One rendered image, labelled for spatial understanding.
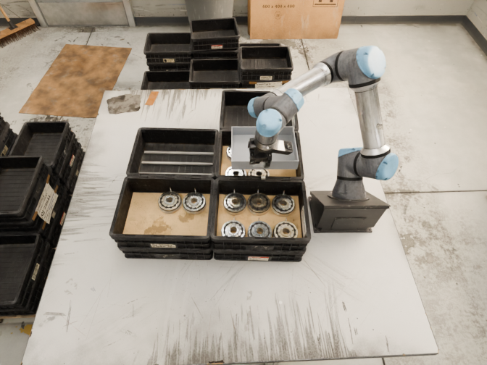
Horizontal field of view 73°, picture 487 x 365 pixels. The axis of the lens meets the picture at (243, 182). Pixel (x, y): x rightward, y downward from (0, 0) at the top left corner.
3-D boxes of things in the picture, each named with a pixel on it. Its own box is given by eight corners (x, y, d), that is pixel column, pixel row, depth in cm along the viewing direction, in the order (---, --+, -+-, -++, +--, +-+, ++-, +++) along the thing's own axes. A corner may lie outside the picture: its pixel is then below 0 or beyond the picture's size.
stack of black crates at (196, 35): (238, 63, 325) (238, 17, 288) (239, 85, 306) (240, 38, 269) (195, 64, 324) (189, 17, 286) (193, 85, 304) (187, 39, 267)
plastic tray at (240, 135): (292, 134, 148) (293, 126, 144) (297, 169, 136) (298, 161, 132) (231, 135, 147) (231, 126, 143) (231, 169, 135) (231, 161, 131)
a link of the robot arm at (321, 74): (329, 50, 139) (240, 97, 119) (351, 45, 130) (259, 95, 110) (335, 77, 143) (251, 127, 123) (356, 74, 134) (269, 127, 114)
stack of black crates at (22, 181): (30, 197, 231) (-10, 156, 195) (73, 196, 233) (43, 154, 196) (9, 250, 208) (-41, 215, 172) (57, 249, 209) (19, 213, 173)
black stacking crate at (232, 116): (291, 108, 192) (294, 92, 182) (295, 146, 174) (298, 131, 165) (222, 106, 191) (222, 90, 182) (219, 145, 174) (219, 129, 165)
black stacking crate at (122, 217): (215, 193, 157) (214, 178, 147) (211, 250, 139) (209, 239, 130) (132, 190, 156) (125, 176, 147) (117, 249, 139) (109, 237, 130)
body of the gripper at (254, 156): (247, 147, 126) (248, 132, 115) (269, 145, 127) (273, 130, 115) (249, 166, 124) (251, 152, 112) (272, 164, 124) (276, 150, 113)
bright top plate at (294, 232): (297, 222, 143) (297, 221, 142) (297, 244, 137) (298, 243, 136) (274, 220, 143) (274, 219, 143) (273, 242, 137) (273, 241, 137)
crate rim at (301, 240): (304, 182, 149) (304, 179, 147) (310, 243, 132) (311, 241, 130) (215, 180, 149) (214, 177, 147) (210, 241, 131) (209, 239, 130)
